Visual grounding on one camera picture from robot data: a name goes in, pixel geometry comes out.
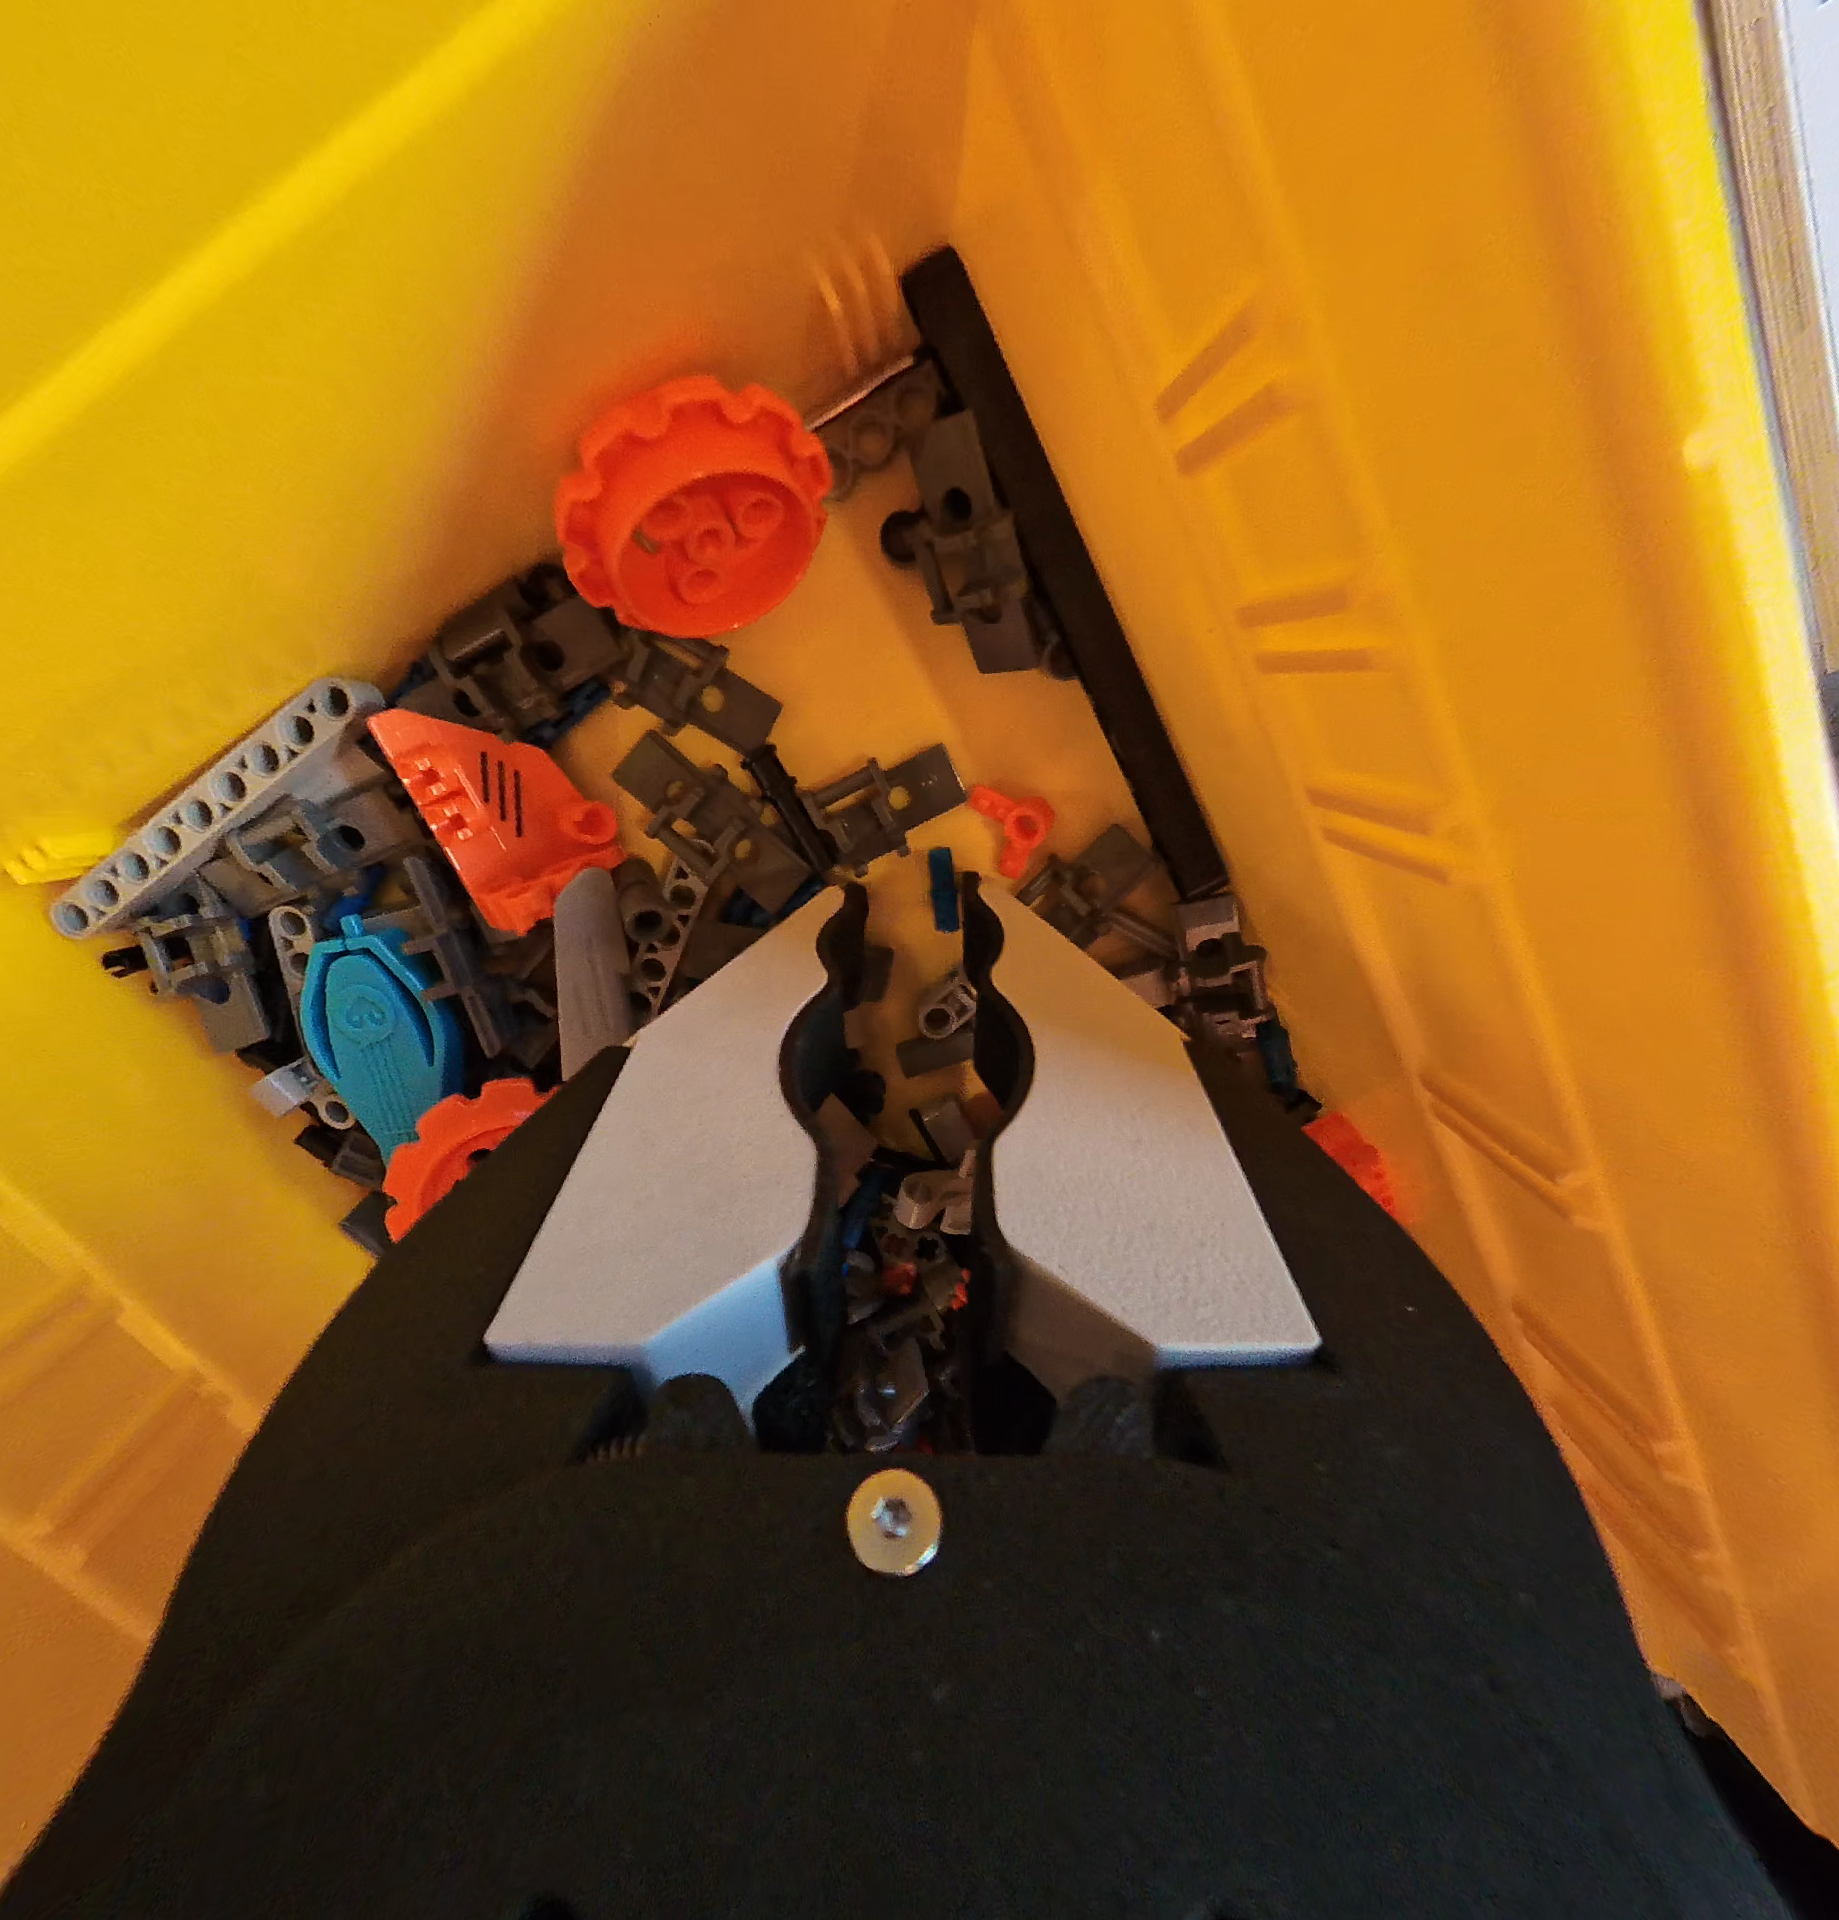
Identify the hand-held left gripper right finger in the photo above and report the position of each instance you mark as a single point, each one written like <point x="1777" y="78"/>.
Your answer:
<point x="1160" y="1201"/>

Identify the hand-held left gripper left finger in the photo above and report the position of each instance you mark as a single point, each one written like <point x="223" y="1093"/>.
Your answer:
<point x="664" y="1201"/>

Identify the blue pin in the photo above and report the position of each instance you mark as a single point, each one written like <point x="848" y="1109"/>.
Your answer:
<point x="942" y="887"/>

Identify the yellow plastic parts bin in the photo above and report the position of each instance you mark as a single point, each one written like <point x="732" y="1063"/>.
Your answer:
<point x="409" y="225"/>

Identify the orange toothed wheel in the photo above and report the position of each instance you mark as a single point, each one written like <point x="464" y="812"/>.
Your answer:
<point x="636" y="496"/>
<point x="455" y="1155"/>

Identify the light grey blade piece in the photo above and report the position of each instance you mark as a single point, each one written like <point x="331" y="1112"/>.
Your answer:
<point x="592" y="975"/>

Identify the small orange connector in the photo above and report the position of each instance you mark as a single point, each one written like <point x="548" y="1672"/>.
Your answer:
<point x="1017" y="822"/>

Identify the pile of dark grey parts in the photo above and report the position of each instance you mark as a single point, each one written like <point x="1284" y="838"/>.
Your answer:
<point x="709" y="796"/>

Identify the light grey holed beam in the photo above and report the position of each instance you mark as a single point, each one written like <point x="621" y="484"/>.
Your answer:
<point x="210" y="781"/>

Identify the long black beam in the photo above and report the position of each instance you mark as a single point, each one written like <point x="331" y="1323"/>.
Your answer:
<point x="1041" y="496"/>

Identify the light wooden divider panel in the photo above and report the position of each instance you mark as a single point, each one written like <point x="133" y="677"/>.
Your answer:
<point x="1782" y="300"/>

